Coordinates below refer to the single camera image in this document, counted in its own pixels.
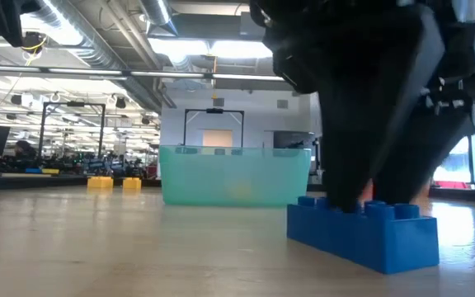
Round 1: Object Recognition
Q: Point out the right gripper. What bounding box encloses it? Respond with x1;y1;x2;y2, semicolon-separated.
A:
249;0;475;211

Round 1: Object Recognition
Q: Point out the long blue toy brick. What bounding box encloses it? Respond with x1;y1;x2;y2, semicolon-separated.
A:
285;196;440;276

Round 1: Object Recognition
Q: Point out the long yellow toy brick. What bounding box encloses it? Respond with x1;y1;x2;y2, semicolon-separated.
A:
87;176;115;190

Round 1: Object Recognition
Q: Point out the grey ceiling box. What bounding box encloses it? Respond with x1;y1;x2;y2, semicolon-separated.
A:
239;11;270;41

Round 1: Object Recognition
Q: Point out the green translucent plastic bin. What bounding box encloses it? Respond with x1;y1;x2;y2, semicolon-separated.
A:
158;144;313;208

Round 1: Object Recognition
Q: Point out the long ceiling light bar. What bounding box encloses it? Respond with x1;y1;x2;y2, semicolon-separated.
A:
0;65;286;83

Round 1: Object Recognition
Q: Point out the person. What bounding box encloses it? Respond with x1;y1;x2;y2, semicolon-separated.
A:
14;139;40;168

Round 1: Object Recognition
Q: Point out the black background rig frame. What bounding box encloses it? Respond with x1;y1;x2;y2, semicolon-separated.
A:
39;101;106;160
183;108;245;148

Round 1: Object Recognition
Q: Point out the small silver ventilation duct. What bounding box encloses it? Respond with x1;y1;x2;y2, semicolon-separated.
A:
140;0;179;36

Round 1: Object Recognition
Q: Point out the large silver ventilation duct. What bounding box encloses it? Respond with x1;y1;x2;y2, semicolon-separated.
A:
26;0;164;112

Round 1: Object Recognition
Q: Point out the black aluminium frame rail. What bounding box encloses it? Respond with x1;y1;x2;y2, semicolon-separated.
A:
0;173;475;203

